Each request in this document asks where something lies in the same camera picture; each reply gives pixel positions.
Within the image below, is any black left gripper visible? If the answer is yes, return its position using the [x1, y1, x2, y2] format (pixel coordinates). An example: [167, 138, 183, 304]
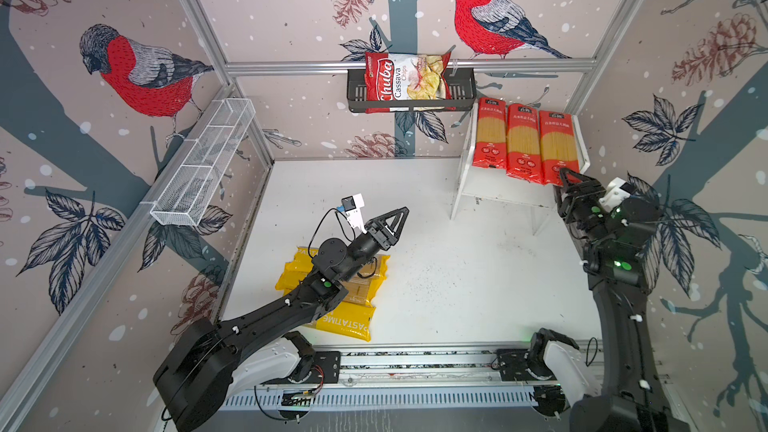
[338, 209, 405, 285]

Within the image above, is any red spaghetti bag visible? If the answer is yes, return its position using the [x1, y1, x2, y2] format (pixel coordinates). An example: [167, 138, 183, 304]
[539, 110, 580, 186]
[473, 97, 507, 170]
[506, 104, 544, 184]

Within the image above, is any yellow pasta bag top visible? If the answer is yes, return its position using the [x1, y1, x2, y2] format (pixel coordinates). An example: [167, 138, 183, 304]
[275, 247, 390, 291]

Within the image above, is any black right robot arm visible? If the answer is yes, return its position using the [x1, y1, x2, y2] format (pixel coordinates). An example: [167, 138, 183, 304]
[527, 168, 690, 431]

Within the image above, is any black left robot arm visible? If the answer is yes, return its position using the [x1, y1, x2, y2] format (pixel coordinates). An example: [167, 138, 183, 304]
[153, 207, 409, 431]

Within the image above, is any white two-tier shelf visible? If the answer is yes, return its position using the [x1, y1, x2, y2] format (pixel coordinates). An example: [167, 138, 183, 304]
[450, 104, 557, 235]

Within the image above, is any yellow Pastatime pasta bag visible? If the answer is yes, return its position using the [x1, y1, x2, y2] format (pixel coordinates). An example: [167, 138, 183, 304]
[306, 302, 376, 342]

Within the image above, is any red cassava chips bag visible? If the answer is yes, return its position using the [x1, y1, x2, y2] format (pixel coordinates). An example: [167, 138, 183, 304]
[364, 52, 452, 102]

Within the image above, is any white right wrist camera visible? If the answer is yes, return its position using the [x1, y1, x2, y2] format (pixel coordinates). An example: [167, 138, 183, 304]
[599, 177, 636, 212]

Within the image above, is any black wall basket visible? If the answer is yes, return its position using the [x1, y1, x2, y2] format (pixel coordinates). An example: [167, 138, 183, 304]
[347, 68, 478, 113]

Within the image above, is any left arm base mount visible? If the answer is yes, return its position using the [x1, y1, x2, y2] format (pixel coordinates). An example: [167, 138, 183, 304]
[257, 351, 341, 387]

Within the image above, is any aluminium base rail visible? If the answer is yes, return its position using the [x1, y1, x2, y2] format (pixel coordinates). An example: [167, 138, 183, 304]
[173, 344, 664, 391]

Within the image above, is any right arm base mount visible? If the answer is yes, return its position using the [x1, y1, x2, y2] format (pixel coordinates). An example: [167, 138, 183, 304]
[491, 348, 557, 382]

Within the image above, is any white wire mesh basket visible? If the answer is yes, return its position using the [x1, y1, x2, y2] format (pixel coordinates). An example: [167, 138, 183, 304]
[150, 98, 255, 227]

